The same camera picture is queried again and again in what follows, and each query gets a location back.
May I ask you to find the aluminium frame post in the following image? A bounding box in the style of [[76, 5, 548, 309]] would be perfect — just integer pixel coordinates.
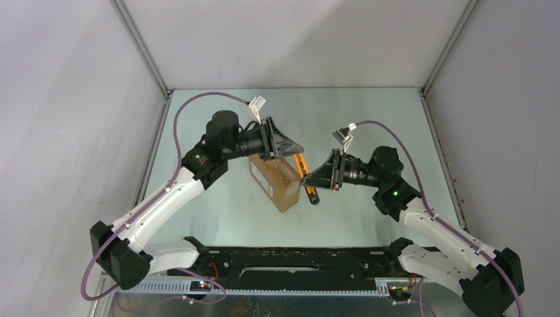
[[420, 0, 481, 96], [110, 0, 171, 98]]

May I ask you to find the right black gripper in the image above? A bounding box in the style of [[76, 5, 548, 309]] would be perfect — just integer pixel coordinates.
[[300, 149, 384, 191]]

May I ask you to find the right controller board with leds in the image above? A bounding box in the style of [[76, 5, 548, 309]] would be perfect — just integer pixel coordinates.
[[388, 286, 413, 302]]

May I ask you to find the brown cardboard express box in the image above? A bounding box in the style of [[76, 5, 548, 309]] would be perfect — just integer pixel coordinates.
[[249, 155, 300, 213]]

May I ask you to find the right aluminium frame post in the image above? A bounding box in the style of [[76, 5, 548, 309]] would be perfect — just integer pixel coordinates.
[[420, 0, 481, 96]]

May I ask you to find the grey slotted cable duct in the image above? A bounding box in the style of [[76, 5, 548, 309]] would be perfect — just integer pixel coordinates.
[[116, 279, 389, 297]]

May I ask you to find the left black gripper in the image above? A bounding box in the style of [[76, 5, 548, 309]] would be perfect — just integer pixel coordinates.
[[223, 117, 304, 162]]

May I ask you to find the controller board with leds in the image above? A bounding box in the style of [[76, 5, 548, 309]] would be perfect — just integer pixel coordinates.
[[388, 286, 413, 302], [189, 280, 213, 292]]

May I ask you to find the left controller board with leds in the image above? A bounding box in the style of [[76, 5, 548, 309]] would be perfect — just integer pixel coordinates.
[[189, 280, 213, 292]]

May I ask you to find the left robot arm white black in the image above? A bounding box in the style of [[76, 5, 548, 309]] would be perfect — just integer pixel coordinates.
[[90, 110, 304, 290]]

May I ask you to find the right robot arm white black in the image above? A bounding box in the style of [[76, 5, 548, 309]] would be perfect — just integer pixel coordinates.
[[302, 146, 524, 316]]

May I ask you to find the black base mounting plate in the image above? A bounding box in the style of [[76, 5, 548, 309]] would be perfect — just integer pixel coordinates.
[[190, 246, 420, 291]]

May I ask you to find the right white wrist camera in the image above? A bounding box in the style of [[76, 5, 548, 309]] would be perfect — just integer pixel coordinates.
[[332, 123, 357, 153]]

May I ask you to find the left aluminium frame post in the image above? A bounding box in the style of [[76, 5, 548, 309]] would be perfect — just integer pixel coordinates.
[[110, 0, 171, 98]]

